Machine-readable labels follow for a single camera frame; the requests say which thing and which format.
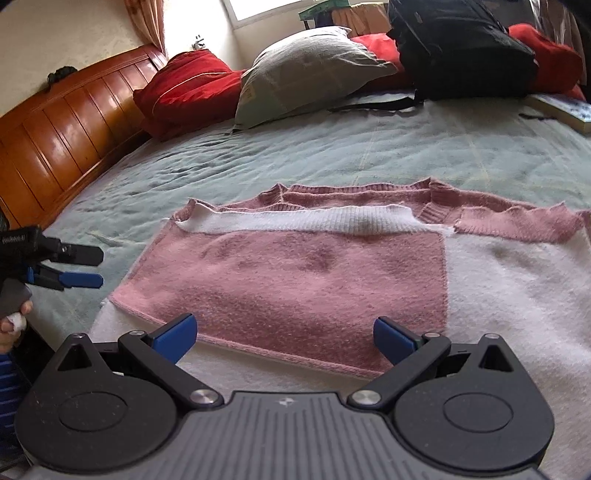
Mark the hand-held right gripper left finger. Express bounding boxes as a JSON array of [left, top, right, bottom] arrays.
[[55, 312, 225, 411]]

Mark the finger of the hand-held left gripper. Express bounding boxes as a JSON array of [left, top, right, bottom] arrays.
[[41, 243, 105, 267], [26, 267, 105, 292]]

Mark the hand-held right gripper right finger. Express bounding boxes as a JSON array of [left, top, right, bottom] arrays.
[[346, 316, 516, 412]]

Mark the pink and white sweater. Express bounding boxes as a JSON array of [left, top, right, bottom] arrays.
[[88, 178, 591, 480]]

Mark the person's left hand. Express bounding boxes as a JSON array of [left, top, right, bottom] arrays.
[[0, 300, 33, 356]]

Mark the wooden headboard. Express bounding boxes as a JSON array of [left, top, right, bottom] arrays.
[[0, 45, 168, 230]]

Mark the blue suitcase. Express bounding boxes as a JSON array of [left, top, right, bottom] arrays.
[[0, 355, 24, 437]]

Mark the small black item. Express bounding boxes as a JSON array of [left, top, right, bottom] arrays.
[[45, 66, 77, 90]]

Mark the red pillow at headboard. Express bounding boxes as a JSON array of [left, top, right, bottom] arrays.
[[132, 49, 250, 142]]

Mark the orange patterned curtain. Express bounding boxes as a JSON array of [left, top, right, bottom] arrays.
[[124, 0, 167, 56]]

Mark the grey green pillow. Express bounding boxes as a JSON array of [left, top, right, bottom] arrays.
[[232, 26, 399, 133]]

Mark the blue cover book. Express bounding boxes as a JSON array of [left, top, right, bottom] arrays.
[[523, 92, 591, 136]]

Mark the black backpack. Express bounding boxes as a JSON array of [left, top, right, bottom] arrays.
[[329, 0, 540, 113]]

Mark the red cloth bundle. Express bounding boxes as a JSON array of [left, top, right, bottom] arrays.
[[508, 23, 587, 102]]

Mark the green stool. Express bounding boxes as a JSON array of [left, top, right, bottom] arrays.
[[298, 0, 352, 29]]

